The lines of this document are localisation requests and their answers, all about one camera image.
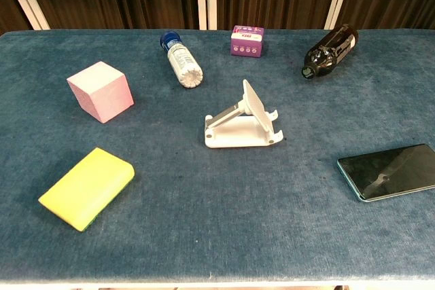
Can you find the black smartphone teal edge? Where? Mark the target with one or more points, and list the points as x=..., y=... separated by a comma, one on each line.
x=387, y=171

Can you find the white folding phone stand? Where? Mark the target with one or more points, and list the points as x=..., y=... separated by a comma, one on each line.
x=234, y=135

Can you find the white bottle blue cap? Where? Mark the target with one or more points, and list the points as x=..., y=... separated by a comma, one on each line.
x=183, y=59

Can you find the blue velvet table cloth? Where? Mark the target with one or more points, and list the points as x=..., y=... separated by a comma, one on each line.
x=204, y=208

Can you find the small purple box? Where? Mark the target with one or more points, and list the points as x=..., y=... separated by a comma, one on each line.
x=246, y=45

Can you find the pink cube block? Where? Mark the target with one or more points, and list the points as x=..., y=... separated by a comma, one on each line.
x=102, y=93

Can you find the dark brown plastic bottle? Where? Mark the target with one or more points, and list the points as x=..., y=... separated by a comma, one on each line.
x=331, y=54

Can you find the yellow sponge green underside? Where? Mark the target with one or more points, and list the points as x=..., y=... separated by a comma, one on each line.
x=85, y=188

